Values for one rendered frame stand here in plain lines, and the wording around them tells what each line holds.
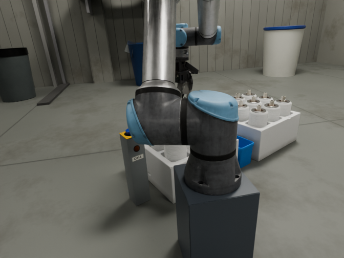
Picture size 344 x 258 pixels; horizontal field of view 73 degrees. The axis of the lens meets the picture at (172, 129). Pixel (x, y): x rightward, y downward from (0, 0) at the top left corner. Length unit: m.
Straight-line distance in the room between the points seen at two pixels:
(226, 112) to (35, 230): 0.86
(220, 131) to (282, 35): 3.00
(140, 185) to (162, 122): 0.51
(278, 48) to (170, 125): 3.05
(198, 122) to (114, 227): 0.60
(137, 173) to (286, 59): 2.90
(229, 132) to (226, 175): 0.11
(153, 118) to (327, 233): 0.74
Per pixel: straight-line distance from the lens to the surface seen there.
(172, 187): 0.98
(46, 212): 1.16
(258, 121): 1.31
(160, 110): 0.54
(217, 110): 0.51
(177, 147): 0.95
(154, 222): 0.97
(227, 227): 0.65
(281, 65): 3.53
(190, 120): 0.52
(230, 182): 0.59
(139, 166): 0.95
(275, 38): 3.49
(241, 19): 4.18
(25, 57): 3.29
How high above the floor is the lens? 0.67
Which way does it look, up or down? 23 degrees down
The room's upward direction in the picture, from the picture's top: 3 degrees counter-clockwise
